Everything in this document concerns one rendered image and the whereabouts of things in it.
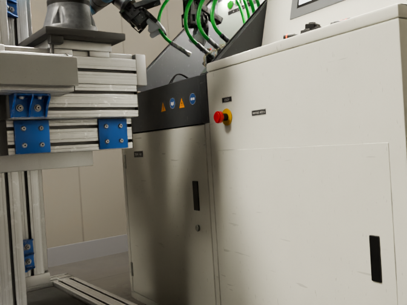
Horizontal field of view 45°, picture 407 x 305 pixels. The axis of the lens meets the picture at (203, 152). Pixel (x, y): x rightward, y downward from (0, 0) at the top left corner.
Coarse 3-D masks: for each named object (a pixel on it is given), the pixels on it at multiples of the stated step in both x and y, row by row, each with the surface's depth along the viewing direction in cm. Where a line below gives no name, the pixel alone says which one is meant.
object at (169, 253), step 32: (192, 128) 165; (128, 160) 209; (160, 160) 185; (192, 160) 166; (128, 192) 211; (160, 192) 187; (192, 192) 168; (160, 224) 188; (192, 224) 169; (160, 256) 190; (192, 256) 170; (160, 288) 192; (192, 288) 171
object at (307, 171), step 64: (384, 0) 128; (256, 64) 135; (320, 64) 116; (384, 64) 101; (256, 128) 137; (320, 128) 117; (384, 128) 102; (256, 192) 138; (320, 192) 118; (384, 192) 103; (256, 256) 140; (320, 256) 119; (384, 256) 104
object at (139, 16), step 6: (132, 0) 204; (126, 6) 204; (132, 6) 204; (120, 12) 204; (126, 12) 204; (132, 12) 204; (138, 12) 202; (144, 12) 202; (126, 18) 205; (132, 18) 201; (138, 18) 202; (144, 18) 202; (132, 24) 207; (138, 24) 201; (144, 24) 205
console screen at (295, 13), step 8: (296, 0) 157; (304, 0) 154; (312, 0) 151; (320, 0) 148; (328, 0) 145; (336, 0) 142; (344, 0) 140; (296, 8) 156; (304, 8) 153; (312, 8) 150; (320, 8) 147; (296, 16) 156
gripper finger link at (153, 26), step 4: (148, 20) 202; (148, 24) 201; (152, 24) 201; (156, 24) 201; (160, 24) 201; (148, 28) 201; (152, 28) 201; (156, 28) 201; (160, 28) 201; (164, 28) 202; (152, 32) 201; (164, 32) 201
